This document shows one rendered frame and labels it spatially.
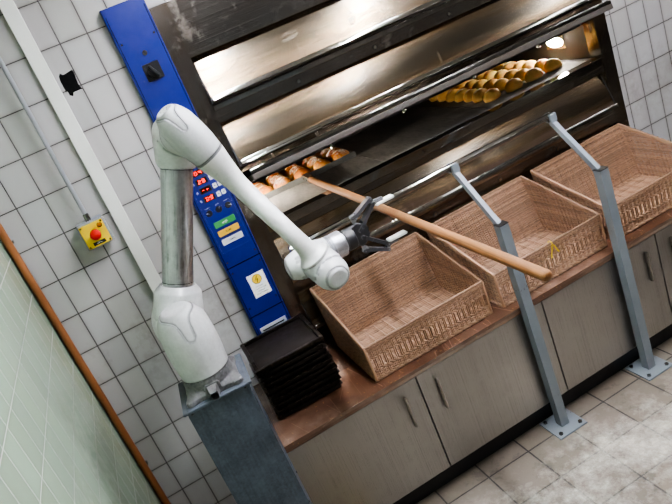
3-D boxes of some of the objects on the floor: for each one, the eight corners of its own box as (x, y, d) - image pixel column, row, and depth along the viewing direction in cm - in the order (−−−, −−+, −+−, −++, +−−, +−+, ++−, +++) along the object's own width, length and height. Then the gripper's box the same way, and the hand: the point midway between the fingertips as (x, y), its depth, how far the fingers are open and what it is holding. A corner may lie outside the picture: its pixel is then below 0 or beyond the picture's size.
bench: (287, 493, 305) (234, 392, 285) (678, 253, 362) (657, 155, 342) (330, 573, 254) (270, 457, 234) (777, 279, 311) (760, 166, 291)
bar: (393, 485, 284) (286, 245, 243) (619, 340, 314) (558, 105, 273) (428, 528, 255) (315, 265, 215) (674, 365, 285) (615, 106, 245)
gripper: (326, 206, 219) (382, 178, 223) (352, 271, 227) (406, 243, 232) (334, 210, 212) (391, 181, 217) (361, 277, 221) (415, 248, 225)
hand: (396, 214), depth 224 cm, fingers open, 13 cm apart
